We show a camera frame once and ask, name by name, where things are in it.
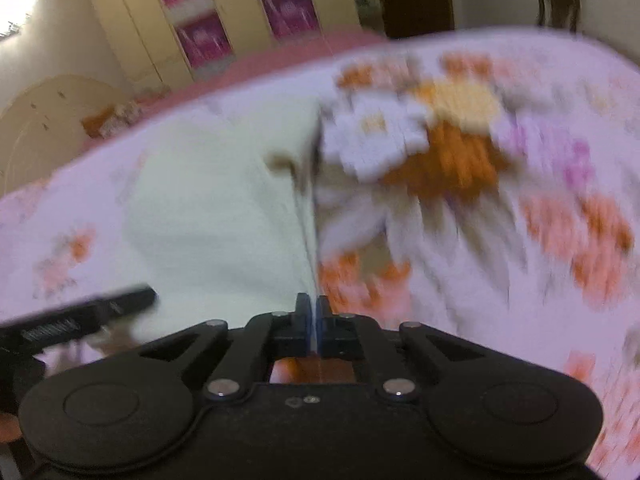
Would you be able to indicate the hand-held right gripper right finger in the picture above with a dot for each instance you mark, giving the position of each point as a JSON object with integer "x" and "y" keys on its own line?
{"x": 321, "y": 330}

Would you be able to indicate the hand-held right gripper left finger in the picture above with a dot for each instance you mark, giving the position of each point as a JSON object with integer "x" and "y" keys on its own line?
{"x": 305, "y": 327}

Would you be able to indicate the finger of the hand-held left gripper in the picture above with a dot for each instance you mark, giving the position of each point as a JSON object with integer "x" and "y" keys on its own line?
{"x": 130, "y": 299}

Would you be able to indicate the pale green small cloth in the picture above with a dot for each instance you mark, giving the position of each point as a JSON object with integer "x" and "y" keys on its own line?
{"x": 215, "y": 220}

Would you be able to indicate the orange floral pillow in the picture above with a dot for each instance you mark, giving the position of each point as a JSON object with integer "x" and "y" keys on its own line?
{"x": 117, "y": 115}

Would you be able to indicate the cream curved headboard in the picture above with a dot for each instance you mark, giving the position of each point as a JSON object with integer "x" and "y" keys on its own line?
{"x": 45, "y": 125}

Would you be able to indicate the lilac floral bedsheet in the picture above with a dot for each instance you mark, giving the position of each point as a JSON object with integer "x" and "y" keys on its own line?
{"x": 500, "y": 210}

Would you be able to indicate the pink bedspread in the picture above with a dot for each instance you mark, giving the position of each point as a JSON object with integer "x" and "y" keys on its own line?
{"x": 250, "y": 65}

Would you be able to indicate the cream wardrobe with pink panels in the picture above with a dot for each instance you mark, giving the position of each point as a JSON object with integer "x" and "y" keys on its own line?
{"x": 215, "y": 15}

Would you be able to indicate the wall lamp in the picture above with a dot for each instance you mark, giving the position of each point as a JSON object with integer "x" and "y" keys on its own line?
{"x": 15, "y": 2}

